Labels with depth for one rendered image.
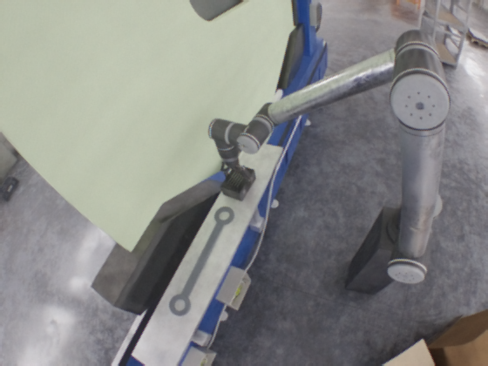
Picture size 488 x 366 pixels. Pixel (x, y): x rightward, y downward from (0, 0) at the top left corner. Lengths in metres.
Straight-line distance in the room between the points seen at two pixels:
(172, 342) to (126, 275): 0.40
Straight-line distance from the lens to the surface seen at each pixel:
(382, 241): 1.56
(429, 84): 0.58
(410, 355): 2.04
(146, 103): 1.15
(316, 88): 0.96
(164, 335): 1.33
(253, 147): 1.05
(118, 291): 1.28
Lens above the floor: 2.40
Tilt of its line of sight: 52 degrees down
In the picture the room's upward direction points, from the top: 16 degrees counter-clockwise
